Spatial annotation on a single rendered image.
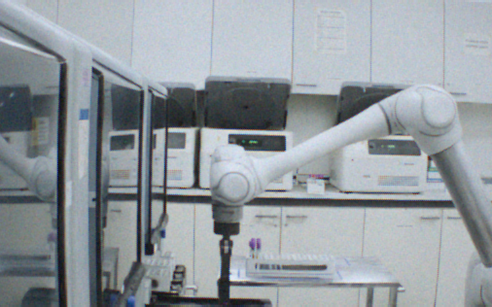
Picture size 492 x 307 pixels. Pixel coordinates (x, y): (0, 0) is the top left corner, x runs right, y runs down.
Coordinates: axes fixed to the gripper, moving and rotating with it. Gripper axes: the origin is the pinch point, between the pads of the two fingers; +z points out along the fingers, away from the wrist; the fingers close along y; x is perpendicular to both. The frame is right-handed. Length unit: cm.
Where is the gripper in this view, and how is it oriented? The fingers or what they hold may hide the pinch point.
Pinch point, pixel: (224, 289)
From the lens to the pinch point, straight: 207.5
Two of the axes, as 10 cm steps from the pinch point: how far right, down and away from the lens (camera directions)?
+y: 0.4, 0.6, -10.0
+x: 10.0, 0.4, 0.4
